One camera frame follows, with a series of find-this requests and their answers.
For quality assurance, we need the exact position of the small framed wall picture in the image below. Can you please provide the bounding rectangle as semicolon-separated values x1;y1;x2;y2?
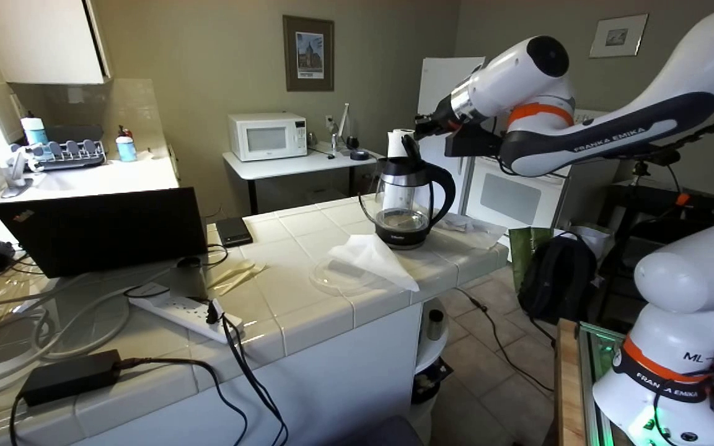
589;16;648;57

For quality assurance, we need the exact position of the white microwave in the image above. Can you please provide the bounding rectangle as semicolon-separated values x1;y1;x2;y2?
229;115;307;163

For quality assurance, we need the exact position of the white side table black leg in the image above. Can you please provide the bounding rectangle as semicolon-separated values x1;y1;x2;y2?
222;151;379;213

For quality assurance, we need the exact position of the blue soap bottle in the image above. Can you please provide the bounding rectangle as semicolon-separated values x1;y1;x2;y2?
117;126;137;161

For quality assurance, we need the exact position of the white paper towel roll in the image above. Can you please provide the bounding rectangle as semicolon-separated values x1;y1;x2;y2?
386;129;406;160

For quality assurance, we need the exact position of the white bottle blue label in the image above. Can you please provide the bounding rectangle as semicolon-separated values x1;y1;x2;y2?
19;115;46;147

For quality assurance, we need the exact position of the black smartphone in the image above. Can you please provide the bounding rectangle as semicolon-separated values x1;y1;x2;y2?
216;219;252;249

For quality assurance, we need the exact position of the glass electric kettle black lid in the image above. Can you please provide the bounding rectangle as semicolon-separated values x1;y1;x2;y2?
358;131;455;249

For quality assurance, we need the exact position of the black backpack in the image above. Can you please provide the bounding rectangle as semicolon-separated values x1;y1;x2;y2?
519;238;597;322

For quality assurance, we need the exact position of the green trash bin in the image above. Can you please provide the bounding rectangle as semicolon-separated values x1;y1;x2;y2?
509;229;552;288

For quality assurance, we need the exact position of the white appliance box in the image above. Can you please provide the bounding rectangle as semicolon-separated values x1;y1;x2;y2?
465;160;567;229

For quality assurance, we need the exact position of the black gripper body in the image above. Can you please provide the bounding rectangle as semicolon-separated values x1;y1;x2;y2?
413;103;501;157

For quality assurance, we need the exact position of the white power strip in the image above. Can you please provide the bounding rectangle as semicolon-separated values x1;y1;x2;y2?
123;282;243;344

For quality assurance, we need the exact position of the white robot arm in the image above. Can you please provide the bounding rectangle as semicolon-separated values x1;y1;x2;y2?
413;12;714;446

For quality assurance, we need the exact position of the dish rack tray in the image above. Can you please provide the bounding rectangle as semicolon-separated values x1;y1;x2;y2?
19;140;107;173

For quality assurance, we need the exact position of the black power adapter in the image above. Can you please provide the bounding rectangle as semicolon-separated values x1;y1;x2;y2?
19;349;120;407

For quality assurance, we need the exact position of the white upper cabinet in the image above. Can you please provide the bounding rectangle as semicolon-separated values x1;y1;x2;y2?
0;0;108;84

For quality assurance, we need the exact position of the black laptop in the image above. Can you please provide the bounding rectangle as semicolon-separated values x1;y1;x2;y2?
0;188;205;279

